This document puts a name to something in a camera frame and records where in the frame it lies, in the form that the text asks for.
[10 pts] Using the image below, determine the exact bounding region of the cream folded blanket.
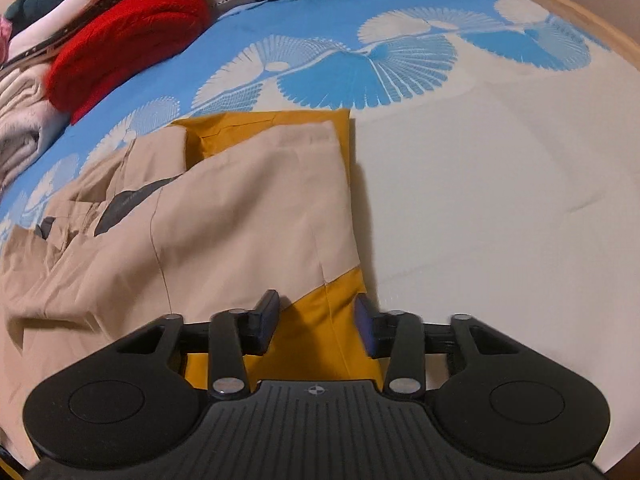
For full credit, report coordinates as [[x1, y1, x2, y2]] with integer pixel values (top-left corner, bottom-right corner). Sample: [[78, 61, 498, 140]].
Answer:
[[0, 67, 52, 123]]

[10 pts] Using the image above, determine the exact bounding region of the white fluffy folded blanket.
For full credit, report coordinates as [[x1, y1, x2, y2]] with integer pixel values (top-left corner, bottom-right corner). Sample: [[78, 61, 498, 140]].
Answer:
[[0, 104, 72, 192]]

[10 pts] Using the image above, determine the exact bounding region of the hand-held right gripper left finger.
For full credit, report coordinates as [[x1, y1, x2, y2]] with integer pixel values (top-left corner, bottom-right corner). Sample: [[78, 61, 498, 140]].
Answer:
[[117, 289, 281, 401]]

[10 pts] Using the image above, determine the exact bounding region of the red folded blanket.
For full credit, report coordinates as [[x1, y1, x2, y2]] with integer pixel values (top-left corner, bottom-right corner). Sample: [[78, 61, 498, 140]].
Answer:
[[47, 0, 212, 126]]

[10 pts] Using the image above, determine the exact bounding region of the beige and yellow hooded jacket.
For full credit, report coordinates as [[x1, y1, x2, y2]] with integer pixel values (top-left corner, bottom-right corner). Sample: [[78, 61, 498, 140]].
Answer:
[[0, 109, 382, 392]]

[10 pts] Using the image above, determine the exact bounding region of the wooden bed frame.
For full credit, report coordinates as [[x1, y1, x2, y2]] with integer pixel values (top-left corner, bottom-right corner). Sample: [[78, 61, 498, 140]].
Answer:
[[470, 0, 640, 88]]

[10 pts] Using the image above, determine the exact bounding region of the blue and white printed bedsheet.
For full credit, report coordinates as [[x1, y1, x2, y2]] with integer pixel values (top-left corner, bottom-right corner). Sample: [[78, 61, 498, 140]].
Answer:
[[0, 0, 640, 473]]

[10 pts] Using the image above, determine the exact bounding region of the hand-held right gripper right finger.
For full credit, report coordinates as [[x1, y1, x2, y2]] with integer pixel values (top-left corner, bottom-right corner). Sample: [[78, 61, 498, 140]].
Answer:
[[352, 294, 522, 399]]

